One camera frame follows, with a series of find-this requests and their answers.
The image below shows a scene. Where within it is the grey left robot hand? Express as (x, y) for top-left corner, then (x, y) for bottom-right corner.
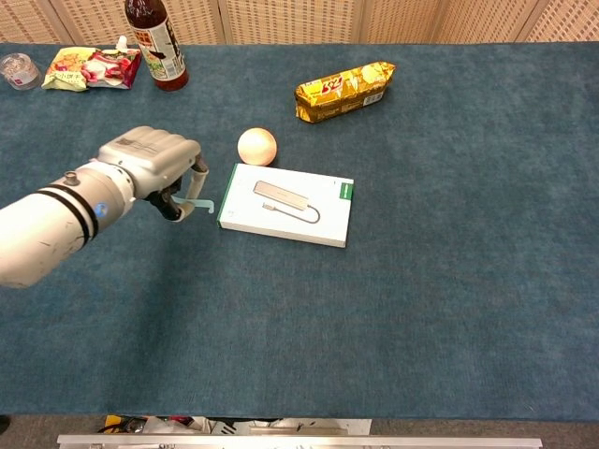
(95, 125), (211, 224)

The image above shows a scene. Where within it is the light blue plastic piece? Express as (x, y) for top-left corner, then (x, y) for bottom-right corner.
(170, 195), (215, 214)

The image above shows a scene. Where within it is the white product box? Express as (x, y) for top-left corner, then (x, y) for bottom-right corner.
(215, 162), (356, 249)

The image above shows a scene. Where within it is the peach coloured ball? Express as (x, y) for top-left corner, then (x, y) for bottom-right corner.
(237, 127), (279, 167)

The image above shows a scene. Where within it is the red white snack pouch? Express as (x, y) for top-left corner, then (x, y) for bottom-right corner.
(80, 35), (143, 90)

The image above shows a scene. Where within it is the brown sauce bottle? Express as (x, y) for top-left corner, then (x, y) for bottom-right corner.
(124, 0), (190, 93)

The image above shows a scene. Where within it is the yellow green snack bag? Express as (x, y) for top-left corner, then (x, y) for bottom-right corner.
(40, 46), (97, 93)

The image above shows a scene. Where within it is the clear glass cup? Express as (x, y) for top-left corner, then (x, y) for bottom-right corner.
(0, 52), (42, 92)

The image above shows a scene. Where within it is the woven folding screen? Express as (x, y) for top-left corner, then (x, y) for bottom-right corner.
(0, 0), (599, 47)

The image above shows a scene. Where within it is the golden biscuit packet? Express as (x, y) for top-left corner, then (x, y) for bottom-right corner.
(294, 60), (397, 124)

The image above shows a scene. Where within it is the blue table cloth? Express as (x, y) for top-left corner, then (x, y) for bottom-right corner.
(0, 41), (599, 420)

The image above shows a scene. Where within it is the aluminium profile rail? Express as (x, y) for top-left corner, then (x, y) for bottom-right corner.
(56, 433), (544, 449)

